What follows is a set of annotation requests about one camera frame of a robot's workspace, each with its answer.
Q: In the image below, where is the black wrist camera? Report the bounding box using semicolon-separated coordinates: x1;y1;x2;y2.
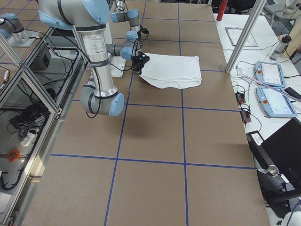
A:
140;26;149;35
133;52;150;70

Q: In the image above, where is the blue teach pendant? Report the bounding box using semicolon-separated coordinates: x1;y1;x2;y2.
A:
255;61;286;88
256;87;298;118

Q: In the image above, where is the white long-sleeve printed shirt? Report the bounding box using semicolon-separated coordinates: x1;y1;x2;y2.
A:
140;53;202;89

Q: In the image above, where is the lower blue teach pendant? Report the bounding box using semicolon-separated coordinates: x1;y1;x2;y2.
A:
256;87;298;118

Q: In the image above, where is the red bottle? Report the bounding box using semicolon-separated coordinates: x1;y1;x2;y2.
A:
216;0;228;21

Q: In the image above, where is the framed white sheet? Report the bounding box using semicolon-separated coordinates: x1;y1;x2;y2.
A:
224;26;258;47

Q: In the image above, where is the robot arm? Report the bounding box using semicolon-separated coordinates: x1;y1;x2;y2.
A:
111;0;142;32
39;0;150;116

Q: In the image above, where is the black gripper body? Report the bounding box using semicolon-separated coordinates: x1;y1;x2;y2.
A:
132;55;144;71

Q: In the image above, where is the black laptop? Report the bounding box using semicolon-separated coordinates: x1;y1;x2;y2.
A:
246;117;301;218

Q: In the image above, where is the aluminium frame post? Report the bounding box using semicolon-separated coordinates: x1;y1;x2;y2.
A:
225;0;267;73

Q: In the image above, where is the clear water bottle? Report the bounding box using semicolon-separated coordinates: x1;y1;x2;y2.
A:
269;34;292;61

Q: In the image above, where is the upper blue teach pendant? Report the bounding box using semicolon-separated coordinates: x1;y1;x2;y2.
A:
255;61;286;88

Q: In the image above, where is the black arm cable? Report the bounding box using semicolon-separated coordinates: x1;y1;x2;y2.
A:
47;25;142;118

